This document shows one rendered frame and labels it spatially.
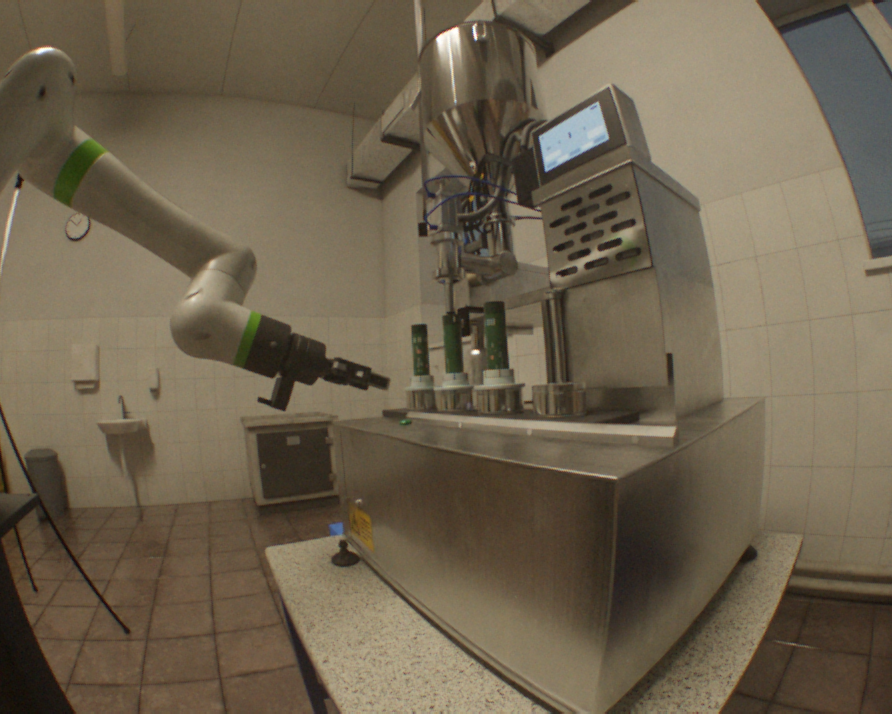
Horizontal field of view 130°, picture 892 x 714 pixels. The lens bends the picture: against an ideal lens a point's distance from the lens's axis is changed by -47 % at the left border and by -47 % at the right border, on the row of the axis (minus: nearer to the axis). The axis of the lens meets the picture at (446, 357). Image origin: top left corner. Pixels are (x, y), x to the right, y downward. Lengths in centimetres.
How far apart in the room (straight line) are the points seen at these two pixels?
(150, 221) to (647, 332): 72
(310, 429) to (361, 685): 307
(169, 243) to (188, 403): 341
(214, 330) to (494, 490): 44
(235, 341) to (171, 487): 362
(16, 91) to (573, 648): 81
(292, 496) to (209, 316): 302
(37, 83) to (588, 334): 79
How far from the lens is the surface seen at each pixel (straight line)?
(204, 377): 404
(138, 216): 70
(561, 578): 31
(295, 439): 343
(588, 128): 58
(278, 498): 352
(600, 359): 51
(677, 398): 49
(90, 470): 434
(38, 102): 62
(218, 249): 69
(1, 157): 60
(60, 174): 74
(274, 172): 472
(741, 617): 60
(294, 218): 450
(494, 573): 37
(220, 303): 62
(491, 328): 55
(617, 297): 50
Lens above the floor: 109
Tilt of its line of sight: 3 degrees up
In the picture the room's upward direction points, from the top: 4 degrees counter-clockwise
